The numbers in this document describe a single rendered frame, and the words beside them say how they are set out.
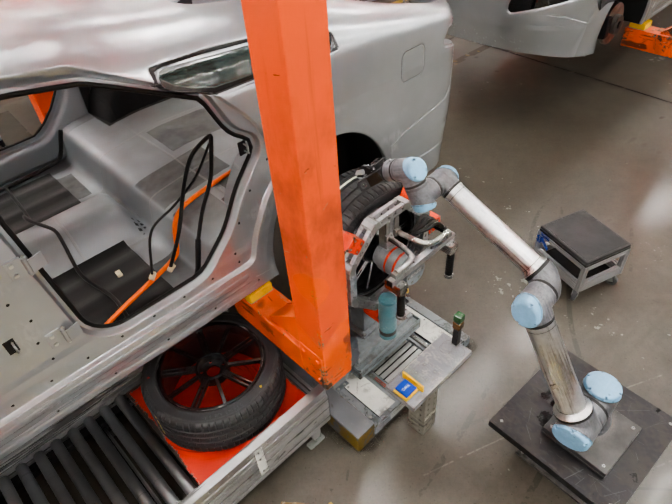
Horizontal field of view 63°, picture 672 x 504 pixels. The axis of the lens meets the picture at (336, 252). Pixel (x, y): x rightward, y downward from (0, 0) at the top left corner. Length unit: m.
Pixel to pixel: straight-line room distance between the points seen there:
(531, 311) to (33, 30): 1.88
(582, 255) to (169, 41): 2.51
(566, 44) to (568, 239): 1.70
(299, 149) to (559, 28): 3.24
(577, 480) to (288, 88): 1.97
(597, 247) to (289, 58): 2.51
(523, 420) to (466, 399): 0.46
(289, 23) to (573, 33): 3.40
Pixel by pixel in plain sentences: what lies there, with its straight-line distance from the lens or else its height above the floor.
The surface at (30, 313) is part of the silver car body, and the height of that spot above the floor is 1.27.
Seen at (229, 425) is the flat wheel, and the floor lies 0.46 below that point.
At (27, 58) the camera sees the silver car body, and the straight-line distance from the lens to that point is 1.97.
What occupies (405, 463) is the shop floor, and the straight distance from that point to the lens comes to 2.90.
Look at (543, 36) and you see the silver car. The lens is 4.61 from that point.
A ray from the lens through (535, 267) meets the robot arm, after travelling 2.16.
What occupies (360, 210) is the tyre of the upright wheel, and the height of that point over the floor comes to 1.15.
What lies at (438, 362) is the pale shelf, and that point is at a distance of 2.66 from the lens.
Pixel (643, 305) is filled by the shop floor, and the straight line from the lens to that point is 3.82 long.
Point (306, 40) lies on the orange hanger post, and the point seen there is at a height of 2.04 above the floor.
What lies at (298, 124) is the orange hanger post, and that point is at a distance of 1.58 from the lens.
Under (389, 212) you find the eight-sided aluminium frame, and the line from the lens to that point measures 2.36.
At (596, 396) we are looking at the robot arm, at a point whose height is 0.62.
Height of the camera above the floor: 2.60
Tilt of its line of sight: 43 degrees down
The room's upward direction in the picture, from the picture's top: 5 degrees counter-clockwise
